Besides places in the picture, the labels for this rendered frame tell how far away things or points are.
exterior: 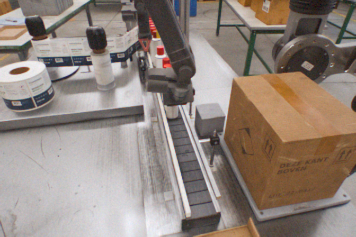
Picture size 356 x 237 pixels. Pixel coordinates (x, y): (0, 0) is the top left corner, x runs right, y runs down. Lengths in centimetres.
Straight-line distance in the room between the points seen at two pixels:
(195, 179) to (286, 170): 26
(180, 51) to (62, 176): 58
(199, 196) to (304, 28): 65
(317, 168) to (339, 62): 41
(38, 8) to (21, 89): 211
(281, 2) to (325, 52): 181
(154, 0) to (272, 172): 48
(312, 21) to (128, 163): 80
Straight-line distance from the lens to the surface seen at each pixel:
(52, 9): 311
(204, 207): 69
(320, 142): 62
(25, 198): 90
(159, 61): 109
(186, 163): 78
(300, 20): 91
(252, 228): 72
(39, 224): 82
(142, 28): 119
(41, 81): 115
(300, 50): 86
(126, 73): 132
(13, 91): 114
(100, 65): 112
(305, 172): 69
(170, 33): 57
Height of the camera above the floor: 147
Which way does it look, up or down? 35 degrees down
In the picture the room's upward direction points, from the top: straight up
